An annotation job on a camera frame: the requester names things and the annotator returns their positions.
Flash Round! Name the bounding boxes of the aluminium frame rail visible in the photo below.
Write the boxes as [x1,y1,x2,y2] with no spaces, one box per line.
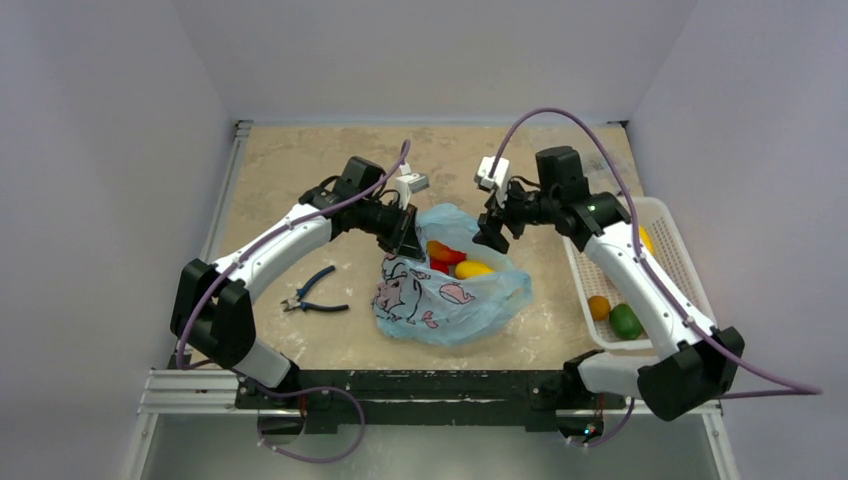
[138,369,238,415]

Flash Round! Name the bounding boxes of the white plastic basket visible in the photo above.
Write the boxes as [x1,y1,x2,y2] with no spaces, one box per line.
[563,197,715,355]

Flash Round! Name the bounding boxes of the red fake pepper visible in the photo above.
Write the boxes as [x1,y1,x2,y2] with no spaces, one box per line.
[430,258,451,276]
[445,247,467,265]

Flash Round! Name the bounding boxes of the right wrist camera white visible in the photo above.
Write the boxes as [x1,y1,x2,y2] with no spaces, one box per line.
[474,156,512,204]

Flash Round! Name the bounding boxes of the small orange fake fruit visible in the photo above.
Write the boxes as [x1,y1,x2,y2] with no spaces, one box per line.
[587,295,612,322]

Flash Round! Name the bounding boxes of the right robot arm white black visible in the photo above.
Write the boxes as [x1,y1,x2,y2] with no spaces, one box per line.
[473,146,745,421]

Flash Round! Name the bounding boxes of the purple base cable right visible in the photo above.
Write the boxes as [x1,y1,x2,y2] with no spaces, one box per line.
[566,390,636,450]

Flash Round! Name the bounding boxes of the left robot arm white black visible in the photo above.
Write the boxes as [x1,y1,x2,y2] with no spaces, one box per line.
[170,156,429,409]

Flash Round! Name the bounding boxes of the blue handled pliers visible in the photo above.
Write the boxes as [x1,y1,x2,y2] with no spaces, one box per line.
[280,265,350,315]

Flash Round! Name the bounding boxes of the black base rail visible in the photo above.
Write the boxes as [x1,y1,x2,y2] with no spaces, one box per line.
[234,369,626,435]

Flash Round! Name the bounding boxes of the light blue printed plastic bag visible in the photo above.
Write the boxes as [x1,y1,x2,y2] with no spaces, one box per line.
[372,203,533,347]

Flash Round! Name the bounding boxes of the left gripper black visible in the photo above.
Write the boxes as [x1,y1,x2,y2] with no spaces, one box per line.
[355,199,425,262]

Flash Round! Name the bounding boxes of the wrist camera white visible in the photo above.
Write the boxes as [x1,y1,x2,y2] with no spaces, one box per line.
[394,163,430,209]
[474,156,512,204]

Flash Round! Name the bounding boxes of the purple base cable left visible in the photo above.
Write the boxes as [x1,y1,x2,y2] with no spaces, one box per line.
[238,377,368,465]

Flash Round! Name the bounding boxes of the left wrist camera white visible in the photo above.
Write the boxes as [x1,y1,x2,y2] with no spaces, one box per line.
[394,163,430,209]

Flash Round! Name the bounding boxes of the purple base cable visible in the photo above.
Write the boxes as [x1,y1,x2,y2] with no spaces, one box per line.
[238,377,368,465]
[566,390,636,450]

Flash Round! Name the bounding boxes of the green fake fruit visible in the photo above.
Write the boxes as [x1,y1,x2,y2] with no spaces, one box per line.
[608,303,644,341]

